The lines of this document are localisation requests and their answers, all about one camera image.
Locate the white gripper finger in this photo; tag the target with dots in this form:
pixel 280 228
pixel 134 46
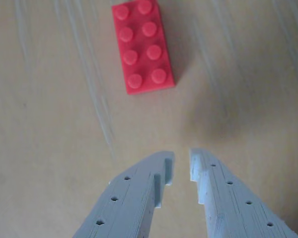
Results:
pixel 129 203
pixel 228 203

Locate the red lego block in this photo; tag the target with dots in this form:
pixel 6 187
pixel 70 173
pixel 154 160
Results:
pixel 141 47

